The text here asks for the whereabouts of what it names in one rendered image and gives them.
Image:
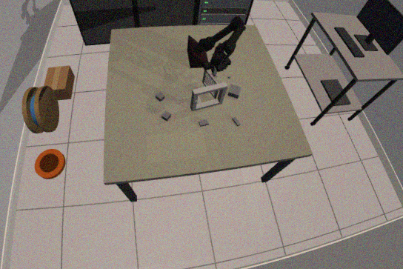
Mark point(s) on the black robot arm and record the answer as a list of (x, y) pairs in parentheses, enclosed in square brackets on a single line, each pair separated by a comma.
[(237, 27)]

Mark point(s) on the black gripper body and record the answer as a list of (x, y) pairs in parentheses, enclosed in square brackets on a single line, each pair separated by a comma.
[(206, 65)]

